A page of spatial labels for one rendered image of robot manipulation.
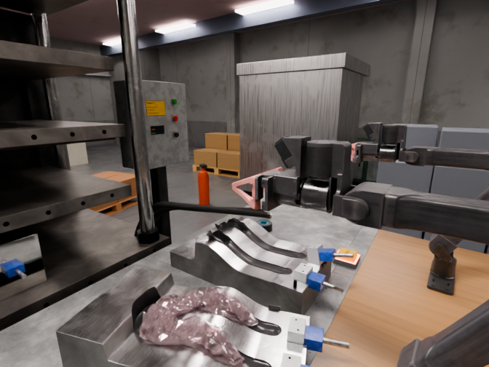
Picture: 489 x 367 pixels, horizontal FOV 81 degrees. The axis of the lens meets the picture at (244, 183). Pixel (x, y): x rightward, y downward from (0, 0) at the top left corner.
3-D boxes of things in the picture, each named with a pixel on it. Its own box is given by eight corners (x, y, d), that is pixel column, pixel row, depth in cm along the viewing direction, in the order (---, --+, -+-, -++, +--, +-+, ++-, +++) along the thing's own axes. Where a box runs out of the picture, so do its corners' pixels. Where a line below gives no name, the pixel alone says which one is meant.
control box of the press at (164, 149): (201, 327, 182) (189, 83, 144) (164, 360, 158) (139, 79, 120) (177, 314, 194) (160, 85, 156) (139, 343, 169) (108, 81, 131)
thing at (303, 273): (345, 294, 78) (347, 277, 76) (340, 304, 74) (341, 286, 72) (300, 278, 85) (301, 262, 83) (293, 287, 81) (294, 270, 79)
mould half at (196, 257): (330, 275, 97) (333, 239, 94) (300, 322, 76) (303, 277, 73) (216, 239, 124) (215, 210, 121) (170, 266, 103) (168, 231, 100)
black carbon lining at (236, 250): (308, 260, 94) (310, 233, 91) (287, 284, 81) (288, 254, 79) (224, 234, 113) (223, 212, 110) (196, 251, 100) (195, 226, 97)
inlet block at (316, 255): (356, 261, 86) (354, 244, 86) (352, 267, 81) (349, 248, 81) (313, 260, 93) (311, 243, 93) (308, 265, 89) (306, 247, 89)
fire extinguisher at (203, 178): (201, 204, 411) (199, 162, 395) (217, 206, 403) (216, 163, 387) (191, 210, 386) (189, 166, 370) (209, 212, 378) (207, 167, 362)
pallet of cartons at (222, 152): (239, 180, 549) (239, 138, 528) (190, 171, 623) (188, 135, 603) (265, 171, 623) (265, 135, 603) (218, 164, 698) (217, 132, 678)
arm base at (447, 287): (430, 266, 89) (458, 273, 85) (435, 242, 104) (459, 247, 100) (426, 287, 91) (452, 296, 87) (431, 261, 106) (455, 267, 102)
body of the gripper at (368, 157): (355, 144, 100) (378, 145, 95) (363, 141, 108) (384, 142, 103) (354, 163, 101) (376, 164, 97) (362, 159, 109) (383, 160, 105)
